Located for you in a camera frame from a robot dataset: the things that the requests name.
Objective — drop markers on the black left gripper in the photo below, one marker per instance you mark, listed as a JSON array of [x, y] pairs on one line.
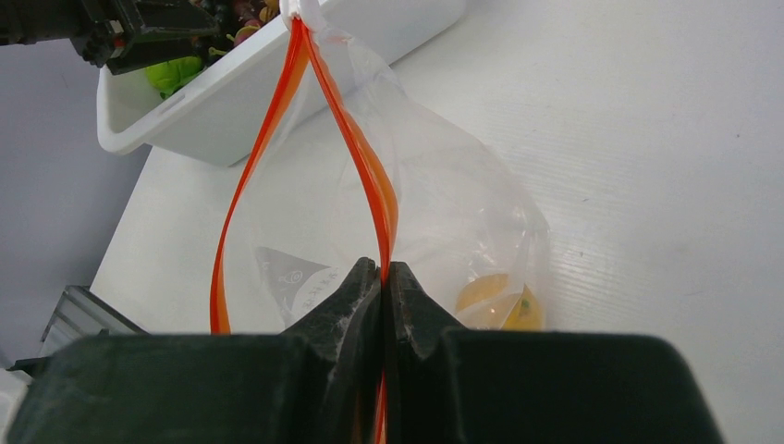
[[121, 35]]

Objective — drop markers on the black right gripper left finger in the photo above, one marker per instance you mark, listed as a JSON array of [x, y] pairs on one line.
[[315, 382]]

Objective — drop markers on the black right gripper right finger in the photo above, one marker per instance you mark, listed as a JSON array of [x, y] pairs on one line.
[[446, 383]]

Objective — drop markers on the yellow orange fruit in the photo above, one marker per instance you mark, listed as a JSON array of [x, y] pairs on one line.
[[486, 303]]

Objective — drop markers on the red grape bunch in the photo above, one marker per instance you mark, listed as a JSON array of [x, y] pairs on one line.
[[251, 15]]

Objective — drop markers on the clear zip top bag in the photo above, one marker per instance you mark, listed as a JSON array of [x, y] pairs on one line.
[[346, 166]]

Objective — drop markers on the white plastic food bin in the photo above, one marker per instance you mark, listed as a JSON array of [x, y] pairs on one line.
[[216, 117]]

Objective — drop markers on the lime green fruit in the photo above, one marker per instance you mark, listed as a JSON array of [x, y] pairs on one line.
[[169, 77]]

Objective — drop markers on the dark grape bunch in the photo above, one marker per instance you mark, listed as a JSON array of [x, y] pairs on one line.
[[223, 12]]

